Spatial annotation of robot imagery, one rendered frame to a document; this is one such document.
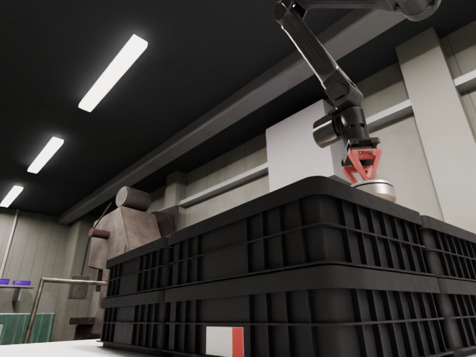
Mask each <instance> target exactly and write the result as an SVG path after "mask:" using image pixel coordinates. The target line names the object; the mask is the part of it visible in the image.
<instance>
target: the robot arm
mask: <svg viewBox="0 0 476 357"><path fill-rule="evenodd" d="M440 3H441V0H281V2H278V3H277V4H276V5H275V6H274V7H273V11H272V12H273V17H274V19H275V20H276V21H277V22H278V23H280V24H281V27H282V29H283V30H284V31H285V32H286V33H287V35H288V36H289V37H290V39H291V40H292V41H293V43H294V44H295V46H296V47H297V49H298V50H299V51H300V53H301V54H302V56H303V57H304V58H305V60H306V61H307V63H308V64H309V65H310V67H311V68H312V70H313V72H314V73H315V74H316V75H317V77H318V79H319V80H320V81H321V85H322V86H323V88H324V89H325V90H324V92H325V93H326V94H327V95H328V97H329V99H330V100H331V101H332V102H333V103H334V105H335V107H336V108H335V109H333V110H331V111H329V112H327V114H326V115H325V116H324V117H322V118H320V119H319V120H317V121H315V122H314V123H313V131H312V135H313V138H314V140H315V142H316V144H317V145H318V146H319V147H320V148H325V147H327V146H329V145H332V144H334V143H335V142H338V141H340V140H342V139H344V145H345V151H344V154H343V157H342V159H341V165H342V166H343V169H342V172H343V173H344V175H345V176H346V177H347V178H348V179H349V180H350V181H351V183H352V184H355V183H358V182H357V180H356V179H355V177H354V176H353V174H354V173H359V174H360V176H361V178H362V179H363V180H364V181H367V180H375V175H376V172H377V169H378V164H379V162H380V158H381V155H382V152H383V151H382V149H378V148H377V145H378V144H380V138H379V137H370V136H369V132H368V126H367V123H366V117H365V114H364V110H363V107H362V105H361V104H362V102H363V94H362V93H361V92H360V91H359V89H358V88H357V87H356V85H355V84H354V83H353V82H352V81H351V80H350V79H349V78H348V77H347V75H346V74H345V73H344V72H343V71H342V70H341V68H340V67H339V66H338V64H337V63H336V62H335V61H334V60H333V58H332V57H331V55H330V54H329V53H328V52H327V51H326V49H325V48H324V47H323V45H322V44H321V42H320V41H318V39H317V38H316V36H315V35H314V34H313V32H312V31H311V30H310V29H309V28H308V26H307V25H306V22H304V18H305V15H306V13H307V10H309V9H314V8H333V9H382V10H384V11H395V12H396V13H403V14H404V16H405V17H406V18H408V19H409V20H411V21H421V20H424V19H425V18H428V17H429V16H430V15H432V14H433V13H434V12H435V11H436V9H437V8H438V7H439V5H440ZM293 4H294V6H293ZM350 165H351V166H350Z"/></svg>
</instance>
